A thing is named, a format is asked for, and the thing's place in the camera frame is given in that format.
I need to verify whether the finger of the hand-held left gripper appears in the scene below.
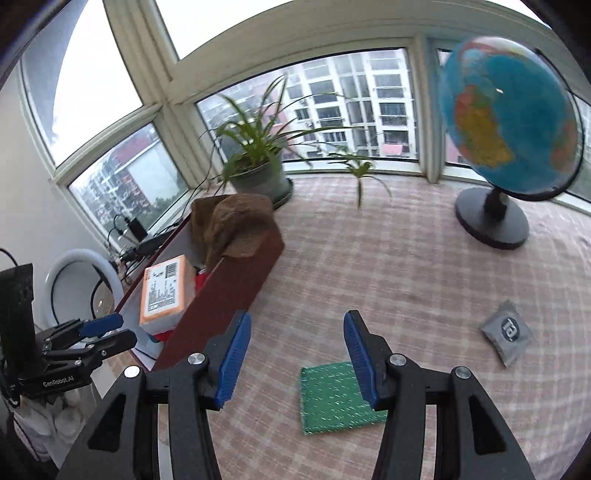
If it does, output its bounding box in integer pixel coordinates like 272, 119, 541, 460
42, 330, 138, 370
42, 313, 124, 344

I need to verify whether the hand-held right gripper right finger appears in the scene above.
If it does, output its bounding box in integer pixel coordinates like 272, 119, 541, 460
343, 310, 536, 480

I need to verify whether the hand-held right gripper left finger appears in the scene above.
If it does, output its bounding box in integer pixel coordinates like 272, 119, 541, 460
55, 310, 253, 480

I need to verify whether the green scouring pad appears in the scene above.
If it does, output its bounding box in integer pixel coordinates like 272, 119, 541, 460
299, 361, 389, 435

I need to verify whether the red-brown cardboard box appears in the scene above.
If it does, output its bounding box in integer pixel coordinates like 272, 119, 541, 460
113, 196, 285, 373

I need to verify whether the orange tissue packet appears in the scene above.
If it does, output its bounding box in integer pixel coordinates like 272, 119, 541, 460
139, 255, 197, 330

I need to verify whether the brown fleece towel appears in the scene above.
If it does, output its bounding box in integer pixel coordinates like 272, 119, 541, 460
190, 194, 278, 271

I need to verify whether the person's left hand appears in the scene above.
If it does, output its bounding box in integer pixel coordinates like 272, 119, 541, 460
9, 392, 95, 464

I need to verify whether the grey foil packet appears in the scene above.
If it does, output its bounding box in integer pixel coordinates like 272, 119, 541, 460
479, 300, 533, 368

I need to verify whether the potted spider plant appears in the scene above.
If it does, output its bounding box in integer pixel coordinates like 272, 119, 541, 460
198, 74, 393, 211

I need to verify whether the blue desk globe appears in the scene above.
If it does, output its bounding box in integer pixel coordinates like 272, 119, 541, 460
438, 36, 585, 250

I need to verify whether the white ring light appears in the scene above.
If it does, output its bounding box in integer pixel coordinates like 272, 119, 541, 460
45, 249, 125, 333

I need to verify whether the black cable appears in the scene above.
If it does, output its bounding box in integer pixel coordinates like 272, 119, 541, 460
108, 213, 183, 278

